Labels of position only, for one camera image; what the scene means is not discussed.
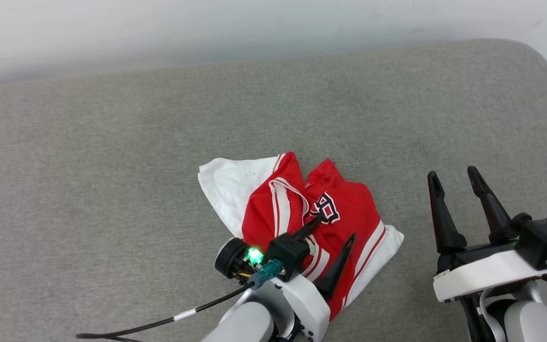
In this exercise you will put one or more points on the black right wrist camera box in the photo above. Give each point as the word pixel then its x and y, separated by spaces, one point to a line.
pixel 544 240

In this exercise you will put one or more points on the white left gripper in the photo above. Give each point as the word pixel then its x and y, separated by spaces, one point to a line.
pixel 309 304

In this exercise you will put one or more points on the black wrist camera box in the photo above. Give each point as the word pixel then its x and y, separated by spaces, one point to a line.
pixel 287 251
pixel 544 240

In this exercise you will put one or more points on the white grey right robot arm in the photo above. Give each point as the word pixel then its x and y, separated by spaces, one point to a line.
pixel 530 323

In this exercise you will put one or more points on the grey fabric sofa cushion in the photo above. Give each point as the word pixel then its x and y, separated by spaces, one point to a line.
pixel 112 166

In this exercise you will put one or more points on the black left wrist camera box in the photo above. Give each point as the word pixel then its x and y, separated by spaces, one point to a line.
pixel 287 251

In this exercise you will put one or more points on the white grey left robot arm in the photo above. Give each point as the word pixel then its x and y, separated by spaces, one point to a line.
pixel 245 325

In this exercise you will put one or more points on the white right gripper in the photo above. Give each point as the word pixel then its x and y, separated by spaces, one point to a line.
pixel 487 273

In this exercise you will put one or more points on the red and white jersey shirt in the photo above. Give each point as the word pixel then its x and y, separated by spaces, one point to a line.
pixel 349 209

